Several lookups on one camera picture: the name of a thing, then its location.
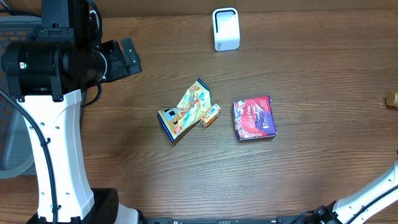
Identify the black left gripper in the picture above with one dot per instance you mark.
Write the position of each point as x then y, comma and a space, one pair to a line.
121, 67

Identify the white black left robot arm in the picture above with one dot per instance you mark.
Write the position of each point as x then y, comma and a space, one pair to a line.
46, 78

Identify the small orange white box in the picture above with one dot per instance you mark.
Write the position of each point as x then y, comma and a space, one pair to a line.
211, 115

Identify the grey mesh basket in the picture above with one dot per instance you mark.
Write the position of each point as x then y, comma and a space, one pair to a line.
16, 151

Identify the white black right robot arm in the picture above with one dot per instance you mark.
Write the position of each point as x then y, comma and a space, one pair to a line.
362, 205

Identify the white tube with gold cap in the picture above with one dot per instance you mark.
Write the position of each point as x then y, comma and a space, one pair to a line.
392, 99

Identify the white barcode scanner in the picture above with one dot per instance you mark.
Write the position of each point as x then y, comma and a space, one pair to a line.
226, 29

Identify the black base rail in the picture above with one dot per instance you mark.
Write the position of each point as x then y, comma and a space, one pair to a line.
278, 220

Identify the yellow snack bag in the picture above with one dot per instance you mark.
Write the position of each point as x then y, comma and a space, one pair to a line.
191, 108

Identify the red purple Carefree pad pack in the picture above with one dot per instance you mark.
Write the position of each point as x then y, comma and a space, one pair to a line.
253, 118

